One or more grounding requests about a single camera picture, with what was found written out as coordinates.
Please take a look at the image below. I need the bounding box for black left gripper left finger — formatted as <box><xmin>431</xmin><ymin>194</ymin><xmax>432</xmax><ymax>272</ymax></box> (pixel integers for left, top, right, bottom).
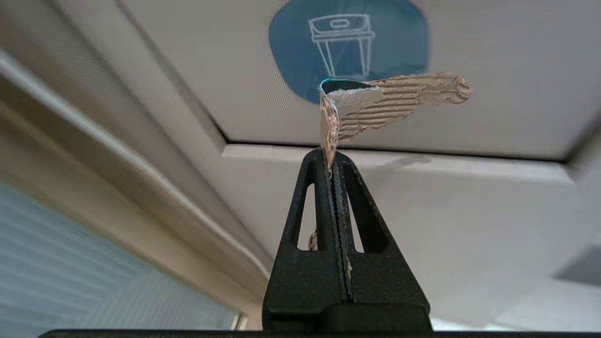
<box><xmin>262</xmin><ymin>148</ymin><xmax>350</xmax><ymax>331</ymax></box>

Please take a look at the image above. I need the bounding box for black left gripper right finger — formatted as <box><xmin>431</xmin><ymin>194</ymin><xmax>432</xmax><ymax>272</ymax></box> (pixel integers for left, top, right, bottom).
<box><xmin>324</xmin><ymin>151</ymin><xmax>432</xmax><ymax>331</ymax></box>

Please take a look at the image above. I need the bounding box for brown torn cardboard scrap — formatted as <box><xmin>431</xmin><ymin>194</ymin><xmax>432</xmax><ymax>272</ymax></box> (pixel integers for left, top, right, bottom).
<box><xmin>308</xmin><ymin>71</ymin><xmax>472</xmax><ymax>252</ymax></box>

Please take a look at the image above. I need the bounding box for beige cabinet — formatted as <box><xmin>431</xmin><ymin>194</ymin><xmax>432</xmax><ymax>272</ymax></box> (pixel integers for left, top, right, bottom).
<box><xmin>0</xmin><ymin>0</ymin><xmax>601</xmax><ymax>338</ymax></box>

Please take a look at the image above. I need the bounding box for beige trash flap door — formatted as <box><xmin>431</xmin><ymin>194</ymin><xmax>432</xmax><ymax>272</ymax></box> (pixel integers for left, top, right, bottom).
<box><xmin>117</xmin><ymin>0</ymin><xmax>601</xmax><ymax>160</ymax></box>

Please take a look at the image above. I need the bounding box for grey ribbed panel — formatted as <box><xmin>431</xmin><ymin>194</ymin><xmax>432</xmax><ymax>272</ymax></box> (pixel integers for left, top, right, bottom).
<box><xmin>0</xmin><ymin>181</ymin><xmax>240</xmax><ymax>338</ymax></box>

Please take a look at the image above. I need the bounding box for blue round bin sticker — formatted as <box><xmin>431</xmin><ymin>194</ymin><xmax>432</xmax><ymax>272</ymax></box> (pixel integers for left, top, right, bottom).
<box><xmin>269</xmin><ymin>0</ymin><xmax>430</xmax><ymax>105</ymax></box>

